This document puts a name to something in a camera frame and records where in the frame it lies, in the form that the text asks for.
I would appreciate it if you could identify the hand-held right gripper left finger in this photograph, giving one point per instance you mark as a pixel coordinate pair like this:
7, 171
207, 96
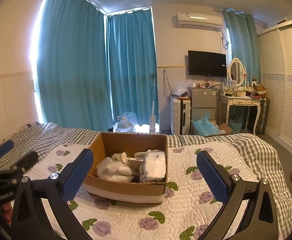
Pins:
77, 175

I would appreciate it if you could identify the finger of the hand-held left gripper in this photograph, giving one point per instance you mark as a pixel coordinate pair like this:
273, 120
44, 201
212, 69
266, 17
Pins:
28, 158
4, 147

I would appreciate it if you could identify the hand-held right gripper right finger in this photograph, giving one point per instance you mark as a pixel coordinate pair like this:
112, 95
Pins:
212, 177

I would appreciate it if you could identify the white cloth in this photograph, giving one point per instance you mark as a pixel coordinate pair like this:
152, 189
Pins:
110, 170

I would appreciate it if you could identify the cream plush item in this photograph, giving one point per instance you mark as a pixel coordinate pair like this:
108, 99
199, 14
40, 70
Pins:
118, 157

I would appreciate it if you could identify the brown cardboard box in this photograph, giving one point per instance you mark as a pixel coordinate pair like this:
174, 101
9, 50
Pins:
125, 187

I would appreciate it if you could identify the black cotton pad pack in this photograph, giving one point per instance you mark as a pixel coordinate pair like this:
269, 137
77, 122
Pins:
153, 167

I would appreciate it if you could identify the floral quilted bed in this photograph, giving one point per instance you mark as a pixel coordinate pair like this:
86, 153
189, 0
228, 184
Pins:
48, 132

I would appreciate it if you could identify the white floral quilt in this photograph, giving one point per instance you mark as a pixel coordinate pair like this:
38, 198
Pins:
186, 205

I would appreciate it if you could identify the flat floor cardboard box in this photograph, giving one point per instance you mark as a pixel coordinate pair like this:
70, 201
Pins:
226, 128

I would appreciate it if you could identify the blue basket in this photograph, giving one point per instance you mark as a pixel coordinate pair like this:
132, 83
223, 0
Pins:
234, 125

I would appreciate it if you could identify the clear water jug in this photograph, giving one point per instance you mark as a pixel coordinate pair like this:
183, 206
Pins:
122, 125

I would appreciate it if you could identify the white suitcase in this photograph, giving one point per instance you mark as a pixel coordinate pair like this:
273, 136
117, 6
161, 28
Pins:
177, 116

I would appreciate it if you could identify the silver mini fridge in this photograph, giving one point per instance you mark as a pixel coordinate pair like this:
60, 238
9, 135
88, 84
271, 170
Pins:
202, 98

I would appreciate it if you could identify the white dressing table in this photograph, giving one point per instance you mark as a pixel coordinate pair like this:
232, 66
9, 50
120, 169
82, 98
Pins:
236, 101

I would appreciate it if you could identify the dark suitcase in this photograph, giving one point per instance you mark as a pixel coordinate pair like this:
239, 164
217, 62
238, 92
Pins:
263, 115

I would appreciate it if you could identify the white mop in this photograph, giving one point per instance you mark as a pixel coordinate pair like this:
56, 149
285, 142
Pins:
153, 115

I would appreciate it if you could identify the clear plastic bag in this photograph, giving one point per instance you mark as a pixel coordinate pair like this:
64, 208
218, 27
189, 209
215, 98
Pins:
182, 87

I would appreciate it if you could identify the small open cardboard box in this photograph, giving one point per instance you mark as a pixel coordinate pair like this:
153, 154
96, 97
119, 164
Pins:
259, 88

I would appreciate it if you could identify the oval white vanity mirror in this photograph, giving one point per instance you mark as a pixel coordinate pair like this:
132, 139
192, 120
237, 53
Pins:
236, 71

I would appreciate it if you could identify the wide teal curtain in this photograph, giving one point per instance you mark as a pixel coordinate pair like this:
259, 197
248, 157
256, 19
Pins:
73, 55

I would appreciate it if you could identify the white slatted wardrobe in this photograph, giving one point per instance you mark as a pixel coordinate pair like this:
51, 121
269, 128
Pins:
283, 80

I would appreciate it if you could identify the narrow teal curtain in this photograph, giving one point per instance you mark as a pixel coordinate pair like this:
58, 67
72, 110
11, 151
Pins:
243, 47

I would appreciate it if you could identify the white air conditioner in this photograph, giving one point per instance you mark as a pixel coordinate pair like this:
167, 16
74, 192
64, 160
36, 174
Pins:
198, 21

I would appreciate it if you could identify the black wall television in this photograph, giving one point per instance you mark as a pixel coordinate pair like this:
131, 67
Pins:
207, 63

